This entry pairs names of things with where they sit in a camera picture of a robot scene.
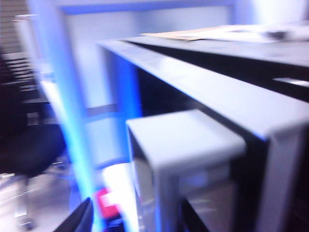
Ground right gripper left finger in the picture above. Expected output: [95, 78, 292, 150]
[52, 196, 94, 232]

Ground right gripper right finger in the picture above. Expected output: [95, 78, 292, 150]
[180, 198, 211, 232]

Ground red black cardboard box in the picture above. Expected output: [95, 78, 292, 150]
[95, 188, 123, 219]

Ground white table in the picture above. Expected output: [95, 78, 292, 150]
[101, 164, 138, 232]

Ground black office chair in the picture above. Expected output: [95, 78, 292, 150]
[0, 45, 68, 175]

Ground large white paper sheet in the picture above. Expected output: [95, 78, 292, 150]
[205, 21, 309, 44]

